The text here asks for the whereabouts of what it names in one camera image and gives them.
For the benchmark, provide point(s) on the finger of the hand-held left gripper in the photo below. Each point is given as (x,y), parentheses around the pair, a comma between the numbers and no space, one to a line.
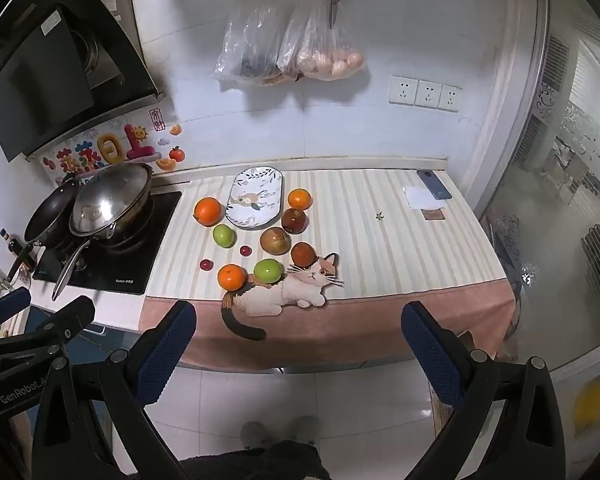
(7,305)
(70,317)

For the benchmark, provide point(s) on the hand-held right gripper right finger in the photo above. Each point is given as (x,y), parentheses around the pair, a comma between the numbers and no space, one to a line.
(430,355)

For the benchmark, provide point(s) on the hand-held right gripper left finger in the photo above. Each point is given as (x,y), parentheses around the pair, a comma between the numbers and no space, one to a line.
(165,350)

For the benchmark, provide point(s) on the green apple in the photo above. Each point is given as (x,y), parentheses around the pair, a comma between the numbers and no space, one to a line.
(268,271)
(223,235)

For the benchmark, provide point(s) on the large orange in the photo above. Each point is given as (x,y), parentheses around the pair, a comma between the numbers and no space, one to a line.
(208,210)

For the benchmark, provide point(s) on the streaked red apple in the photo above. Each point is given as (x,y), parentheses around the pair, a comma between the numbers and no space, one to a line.
(275,240)

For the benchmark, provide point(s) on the orange-red apple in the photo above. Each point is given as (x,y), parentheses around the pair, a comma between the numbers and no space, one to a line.
(303,254)

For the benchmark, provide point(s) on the dark red apple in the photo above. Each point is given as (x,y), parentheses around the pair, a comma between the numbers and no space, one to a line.
(294,220)

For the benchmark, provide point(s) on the oval floral ceramic plate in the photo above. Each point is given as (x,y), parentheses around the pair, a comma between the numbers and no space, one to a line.
(260,185)

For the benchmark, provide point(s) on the dark sauce bottle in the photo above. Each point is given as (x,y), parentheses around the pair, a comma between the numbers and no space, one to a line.
(15,247)

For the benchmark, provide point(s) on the black frying pan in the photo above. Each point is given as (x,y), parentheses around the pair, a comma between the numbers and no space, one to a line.
(45,215)

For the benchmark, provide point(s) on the striped cat print tablecloth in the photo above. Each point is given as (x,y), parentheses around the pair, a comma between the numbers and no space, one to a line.
(405,260)

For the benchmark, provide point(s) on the black gas stove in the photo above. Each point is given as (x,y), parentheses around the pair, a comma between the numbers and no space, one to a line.
(145,245)

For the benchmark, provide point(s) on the steel wok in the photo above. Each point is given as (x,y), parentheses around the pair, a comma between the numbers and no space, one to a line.
(130,230)

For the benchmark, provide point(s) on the grey slipper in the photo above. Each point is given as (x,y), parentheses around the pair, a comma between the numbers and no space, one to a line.
(254,435)
(305,430)

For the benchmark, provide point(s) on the steel wok lid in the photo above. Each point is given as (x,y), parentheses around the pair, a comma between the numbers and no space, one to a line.
(110,200)

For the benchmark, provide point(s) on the small brown card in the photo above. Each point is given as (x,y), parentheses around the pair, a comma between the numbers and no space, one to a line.
(433,215)

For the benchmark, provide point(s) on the person's dark pants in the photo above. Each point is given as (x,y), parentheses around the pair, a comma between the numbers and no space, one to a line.
(260,465)

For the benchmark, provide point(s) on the white paper sheet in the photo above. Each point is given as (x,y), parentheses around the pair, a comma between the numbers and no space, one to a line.
(417,198)

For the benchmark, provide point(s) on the blue phone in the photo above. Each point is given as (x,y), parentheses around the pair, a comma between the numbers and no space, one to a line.
(432,185)

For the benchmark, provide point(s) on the yellow bag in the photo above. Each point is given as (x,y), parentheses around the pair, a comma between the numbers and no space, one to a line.
(595,402)

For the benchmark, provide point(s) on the glass sliding door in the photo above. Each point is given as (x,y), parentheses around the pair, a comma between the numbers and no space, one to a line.
(555,185)

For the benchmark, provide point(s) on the black range hood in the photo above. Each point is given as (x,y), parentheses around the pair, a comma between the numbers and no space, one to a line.
(40,75)

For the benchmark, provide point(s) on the clear plastic bag of eggs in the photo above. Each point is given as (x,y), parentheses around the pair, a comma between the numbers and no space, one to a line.
(330,55)

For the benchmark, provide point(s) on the clear plastic bag dark contents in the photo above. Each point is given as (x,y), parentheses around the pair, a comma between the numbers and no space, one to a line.
(250,45)

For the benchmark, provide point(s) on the colourful wall stickers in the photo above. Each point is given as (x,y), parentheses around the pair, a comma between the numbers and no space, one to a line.
(115,150)

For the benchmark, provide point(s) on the white wall socket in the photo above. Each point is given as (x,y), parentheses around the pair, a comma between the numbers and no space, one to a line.
(403,90)
(428,94)
(450,98)

